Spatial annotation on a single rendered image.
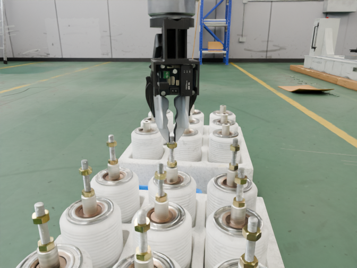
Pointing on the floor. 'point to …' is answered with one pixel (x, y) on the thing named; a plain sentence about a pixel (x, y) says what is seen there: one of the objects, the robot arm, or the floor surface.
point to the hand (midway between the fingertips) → (171, 133)
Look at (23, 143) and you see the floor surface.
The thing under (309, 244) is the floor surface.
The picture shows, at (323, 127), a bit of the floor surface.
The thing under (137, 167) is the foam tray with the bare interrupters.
